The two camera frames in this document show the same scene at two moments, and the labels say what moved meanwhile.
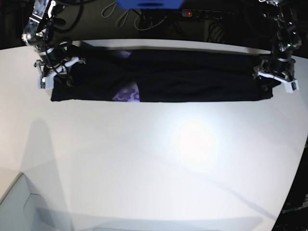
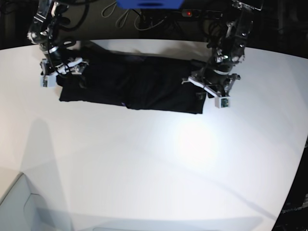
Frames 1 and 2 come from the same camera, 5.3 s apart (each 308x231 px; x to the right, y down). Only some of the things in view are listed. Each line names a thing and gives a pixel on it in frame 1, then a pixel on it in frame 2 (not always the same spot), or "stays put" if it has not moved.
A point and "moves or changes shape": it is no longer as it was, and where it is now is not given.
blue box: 150,4 stays put
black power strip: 205,14 stays put
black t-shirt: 169,74 moves or changes shape
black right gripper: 278,65 to 216,81
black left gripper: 52,58 stays put
